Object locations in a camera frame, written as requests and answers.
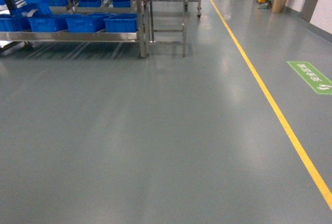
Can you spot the steel shelf rack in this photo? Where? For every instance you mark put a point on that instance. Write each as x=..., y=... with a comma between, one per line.
x=44, y=21

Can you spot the blue plastic bin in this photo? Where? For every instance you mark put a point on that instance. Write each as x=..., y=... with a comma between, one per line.
x=86, y=23

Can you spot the blue bin with red parts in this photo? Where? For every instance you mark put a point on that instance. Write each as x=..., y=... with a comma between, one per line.
x=121, y=23

